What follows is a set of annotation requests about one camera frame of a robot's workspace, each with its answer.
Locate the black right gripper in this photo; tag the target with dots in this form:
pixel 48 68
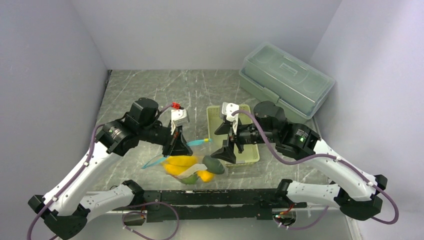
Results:
pixel 226 153

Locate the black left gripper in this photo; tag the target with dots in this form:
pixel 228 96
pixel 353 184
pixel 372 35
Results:
pixel 179 146

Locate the yellow banana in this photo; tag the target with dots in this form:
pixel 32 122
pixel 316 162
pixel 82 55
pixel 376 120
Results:
pixel 175 165

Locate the pale green perforated basket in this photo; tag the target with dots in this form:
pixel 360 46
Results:
pixel 250 155

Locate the dark green avocado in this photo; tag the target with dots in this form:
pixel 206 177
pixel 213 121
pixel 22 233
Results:
pixel 213 165

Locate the clear zip top bag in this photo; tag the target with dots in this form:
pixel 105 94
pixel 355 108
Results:
pixel 193 169

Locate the green lime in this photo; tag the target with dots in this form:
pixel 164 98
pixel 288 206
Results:
pixel 190 180

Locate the yellow bell pepper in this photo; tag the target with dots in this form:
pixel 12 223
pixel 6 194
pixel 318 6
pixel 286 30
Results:
pixel 205 176

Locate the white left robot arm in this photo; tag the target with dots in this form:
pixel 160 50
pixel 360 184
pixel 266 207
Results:
pixel 67 208

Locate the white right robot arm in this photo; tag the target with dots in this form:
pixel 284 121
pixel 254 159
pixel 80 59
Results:
pixel 353 191

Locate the green plastic storage box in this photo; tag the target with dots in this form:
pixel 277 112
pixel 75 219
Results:
pixel 271 74

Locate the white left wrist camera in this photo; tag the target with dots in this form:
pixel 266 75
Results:
pixel 179 117

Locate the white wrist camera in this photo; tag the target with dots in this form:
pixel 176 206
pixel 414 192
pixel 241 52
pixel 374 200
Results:
pixel 229 116
pixel 179 117

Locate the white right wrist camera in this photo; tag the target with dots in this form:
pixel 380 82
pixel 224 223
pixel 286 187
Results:
pixel 229 116

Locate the black mounting rail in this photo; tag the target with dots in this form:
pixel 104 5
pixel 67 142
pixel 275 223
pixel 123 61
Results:
pixel 208 204

